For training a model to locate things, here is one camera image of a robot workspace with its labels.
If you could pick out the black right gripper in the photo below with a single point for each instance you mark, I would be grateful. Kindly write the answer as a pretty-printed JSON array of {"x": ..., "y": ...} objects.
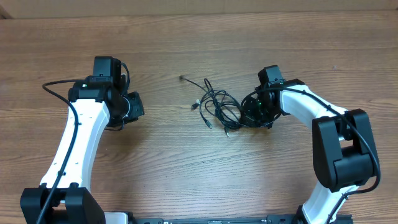
[{"x": 253, "y": 112}]

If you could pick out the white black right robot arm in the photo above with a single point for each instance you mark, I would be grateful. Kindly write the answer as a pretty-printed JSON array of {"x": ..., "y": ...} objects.
[{"x": 344, "y": 154}]

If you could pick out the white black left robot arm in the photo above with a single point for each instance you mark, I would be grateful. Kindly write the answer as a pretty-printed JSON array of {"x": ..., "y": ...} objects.
[{"x": 63, "y": 195}]

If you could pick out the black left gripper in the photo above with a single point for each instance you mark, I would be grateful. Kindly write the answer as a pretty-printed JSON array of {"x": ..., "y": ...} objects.
[{"x": 137, "y": 108}]

